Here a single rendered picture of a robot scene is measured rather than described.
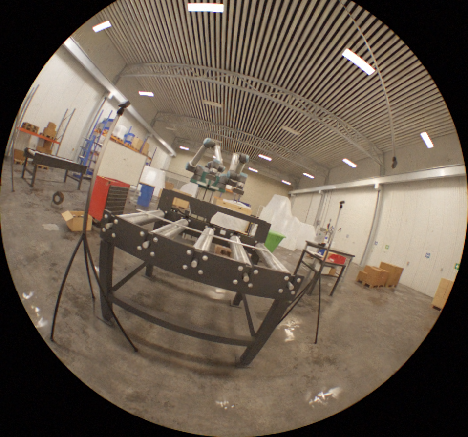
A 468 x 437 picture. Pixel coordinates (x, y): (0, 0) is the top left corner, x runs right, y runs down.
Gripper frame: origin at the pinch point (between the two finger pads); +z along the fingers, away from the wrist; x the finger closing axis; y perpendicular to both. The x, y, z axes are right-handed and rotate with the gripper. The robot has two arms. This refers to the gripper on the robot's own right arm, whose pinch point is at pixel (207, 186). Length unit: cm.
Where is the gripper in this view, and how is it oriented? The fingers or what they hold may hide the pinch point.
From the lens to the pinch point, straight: 187.5
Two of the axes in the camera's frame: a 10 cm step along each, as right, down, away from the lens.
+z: -3.1, 9.5, -0.2
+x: -9.5, -3.1, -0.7
